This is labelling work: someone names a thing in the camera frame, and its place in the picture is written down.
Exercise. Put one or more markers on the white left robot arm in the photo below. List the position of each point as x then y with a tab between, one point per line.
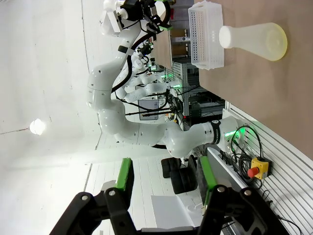
102	83

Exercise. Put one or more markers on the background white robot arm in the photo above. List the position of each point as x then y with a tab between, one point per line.
141	91
156	78

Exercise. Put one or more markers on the black office chair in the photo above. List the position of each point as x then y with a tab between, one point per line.
181	178

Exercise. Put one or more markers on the white round flask cap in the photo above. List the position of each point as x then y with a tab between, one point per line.
225	36

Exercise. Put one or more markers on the white slatted table frame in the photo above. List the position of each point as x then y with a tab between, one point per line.
281	183

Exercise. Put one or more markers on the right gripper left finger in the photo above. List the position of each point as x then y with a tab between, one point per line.
124	173

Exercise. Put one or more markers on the white perforated plastic basket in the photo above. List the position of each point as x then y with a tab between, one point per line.
205	36

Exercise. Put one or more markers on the translucent plastic conical flask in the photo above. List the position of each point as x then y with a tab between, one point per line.
264	41

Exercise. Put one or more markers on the brown shelf unit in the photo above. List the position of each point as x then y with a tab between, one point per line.
179	29

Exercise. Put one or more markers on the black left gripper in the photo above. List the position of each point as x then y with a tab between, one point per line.
135	11

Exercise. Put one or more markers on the yellow emergency stop button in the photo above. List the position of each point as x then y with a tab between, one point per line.
261	166

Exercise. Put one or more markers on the grey aluminium frame rack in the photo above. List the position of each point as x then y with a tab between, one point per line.
185	73

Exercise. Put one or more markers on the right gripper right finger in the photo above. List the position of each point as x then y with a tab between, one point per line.
209	178

